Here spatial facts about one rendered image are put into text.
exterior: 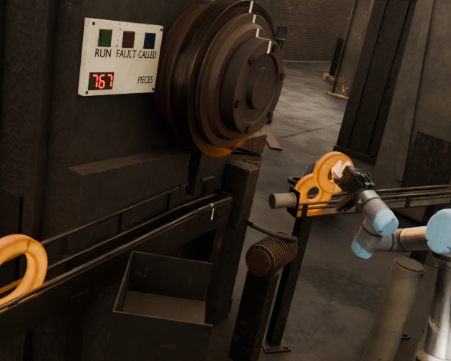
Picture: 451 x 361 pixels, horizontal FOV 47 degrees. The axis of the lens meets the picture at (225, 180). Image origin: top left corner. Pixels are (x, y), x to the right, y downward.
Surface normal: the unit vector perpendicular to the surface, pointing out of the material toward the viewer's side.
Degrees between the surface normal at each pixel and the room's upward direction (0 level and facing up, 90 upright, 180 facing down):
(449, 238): 82
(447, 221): 84
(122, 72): 90
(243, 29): 35
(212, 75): 81
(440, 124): 90
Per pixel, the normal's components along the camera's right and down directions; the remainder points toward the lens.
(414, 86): -0.73, 0.09
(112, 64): 0.82, 0.33
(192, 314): 0.18, -0.90
